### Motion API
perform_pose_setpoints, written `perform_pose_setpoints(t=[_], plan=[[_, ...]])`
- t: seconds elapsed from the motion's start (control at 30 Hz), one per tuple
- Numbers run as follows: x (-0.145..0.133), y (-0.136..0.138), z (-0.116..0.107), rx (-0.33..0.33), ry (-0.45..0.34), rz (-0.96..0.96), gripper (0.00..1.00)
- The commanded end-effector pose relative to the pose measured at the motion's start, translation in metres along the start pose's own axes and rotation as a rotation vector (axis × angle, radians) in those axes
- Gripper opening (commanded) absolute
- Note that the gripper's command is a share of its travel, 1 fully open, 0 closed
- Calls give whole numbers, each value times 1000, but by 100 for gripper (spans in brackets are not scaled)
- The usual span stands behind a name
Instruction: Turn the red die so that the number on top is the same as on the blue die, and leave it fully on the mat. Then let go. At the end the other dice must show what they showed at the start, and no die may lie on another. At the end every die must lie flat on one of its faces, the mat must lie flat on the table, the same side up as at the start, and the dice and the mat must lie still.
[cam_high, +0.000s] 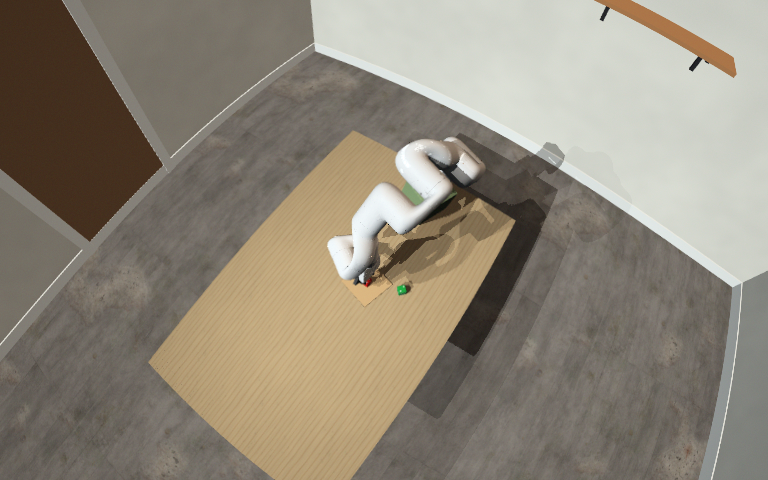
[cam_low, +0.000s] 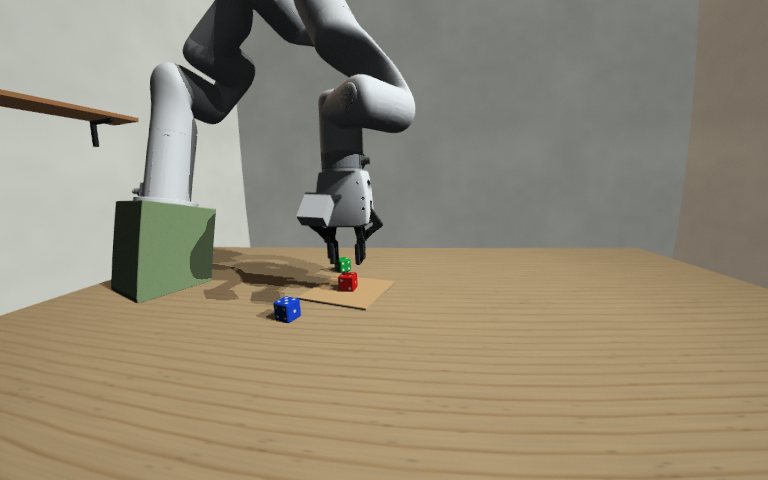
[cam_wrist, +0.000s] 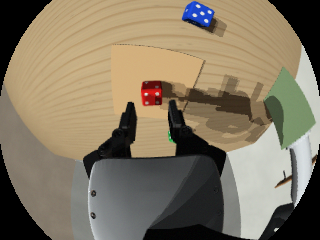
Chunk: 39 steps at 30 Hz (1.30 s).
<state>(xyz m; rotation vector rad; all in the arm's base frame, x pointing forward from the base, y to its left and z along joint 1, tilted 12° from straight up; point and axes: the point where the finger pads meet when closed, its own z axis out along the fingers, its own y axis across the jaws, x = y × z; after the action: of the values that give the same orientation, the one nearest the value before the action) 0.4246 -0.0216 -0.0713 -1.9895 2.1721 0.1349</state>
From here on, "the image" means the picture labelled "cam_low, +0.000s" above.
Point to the green die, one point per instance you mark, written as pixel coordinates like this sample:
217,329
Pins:
343,265

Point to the blue die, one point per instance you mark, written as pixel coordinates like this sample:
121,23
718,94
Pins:
287,309

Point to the red die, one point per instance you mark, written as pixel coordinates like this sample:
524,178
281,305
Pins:
347,281

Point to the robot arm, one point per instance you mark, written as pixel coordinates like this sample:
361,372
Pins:
365,100

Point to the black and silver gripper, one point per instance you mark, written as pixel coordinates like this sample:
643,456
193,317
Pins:
349,211

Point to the tan flat mat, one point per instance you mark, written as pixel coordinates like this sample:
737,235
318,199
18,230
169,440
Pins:
367,292

